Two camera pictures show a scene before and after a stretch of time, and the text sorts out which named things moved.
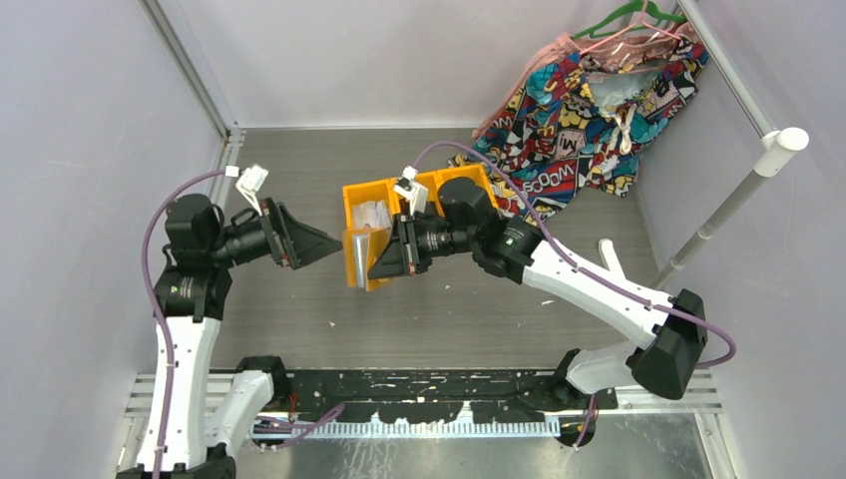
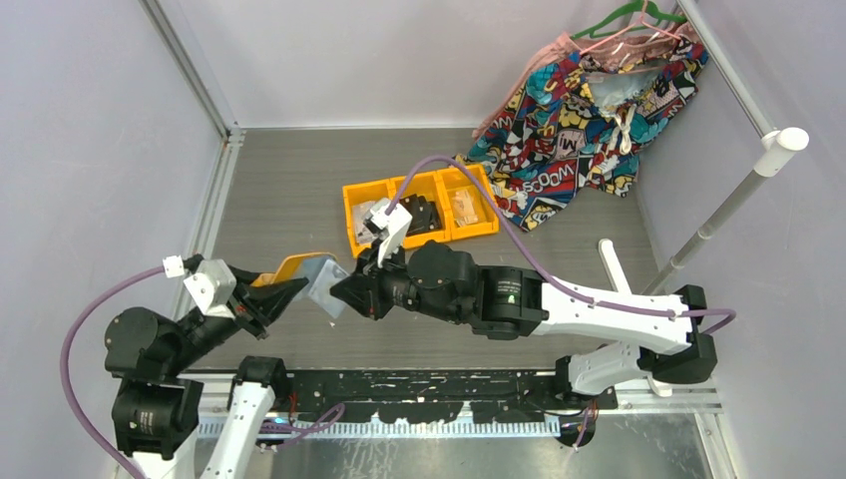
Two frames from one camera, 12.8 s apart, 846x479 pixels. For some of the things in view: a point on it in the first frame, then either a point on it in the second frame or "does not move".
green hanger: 640,4 does not move
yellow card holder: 361,248 -> 290,267
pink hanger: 640,21 does not move
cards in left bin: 371,215 does not move
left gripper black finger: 304,243 -> 274,298
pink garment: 565,48 does not move
